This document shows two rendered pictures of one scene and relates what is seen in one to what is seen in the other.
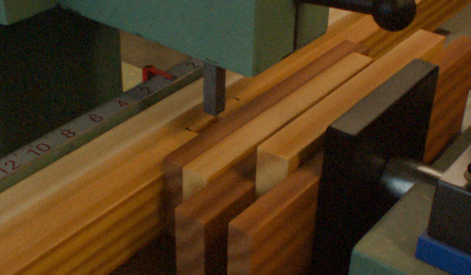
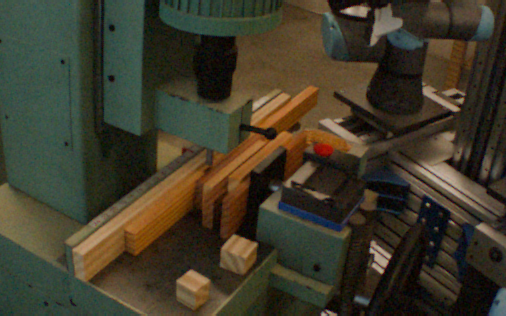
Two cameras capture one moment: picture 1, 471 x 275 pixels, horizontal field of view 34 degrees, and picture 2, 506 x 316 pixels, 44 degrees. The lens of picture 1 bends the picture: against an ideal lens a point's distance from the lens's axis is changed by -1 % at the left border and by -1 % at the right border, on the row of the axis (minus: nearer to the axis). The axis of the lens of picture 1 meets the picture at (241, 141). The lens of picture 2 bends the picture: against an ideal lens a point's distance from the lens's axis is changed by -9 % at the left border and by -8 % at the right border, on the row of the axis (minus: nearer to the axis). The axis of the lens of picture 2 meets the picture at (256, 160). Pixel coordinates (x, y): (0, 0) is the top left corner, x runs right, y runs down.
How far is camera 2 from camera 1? 63 cm
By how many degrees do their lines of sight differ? 8
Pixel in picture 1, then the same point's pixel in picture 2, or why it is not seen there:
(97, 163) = (174, 183)
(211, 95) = (209, 159)
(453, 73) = (295, 148)
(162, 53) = not seen: hidden behind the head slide
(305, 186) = (244, 188)
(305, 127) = (243, 170)
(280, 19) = (235, 135)
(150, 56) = not seen: hidden behind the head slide
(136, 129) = (184, 171)
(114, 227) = (181, 204)
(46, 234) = (163, 205)
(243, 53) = (223, 147)
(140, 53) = not seen: hidden behind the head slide
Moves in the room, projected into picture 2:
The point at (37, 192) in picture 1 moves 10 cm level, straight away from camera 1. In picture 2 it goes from (158, 192) to (139, 158)
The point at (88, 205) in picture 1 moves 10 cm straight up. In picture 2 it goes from (173, 196) to (174, 137)
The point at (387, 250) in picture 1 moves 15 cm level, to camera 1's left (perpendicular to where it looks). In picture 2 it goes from (269, 206) to (164, 204)
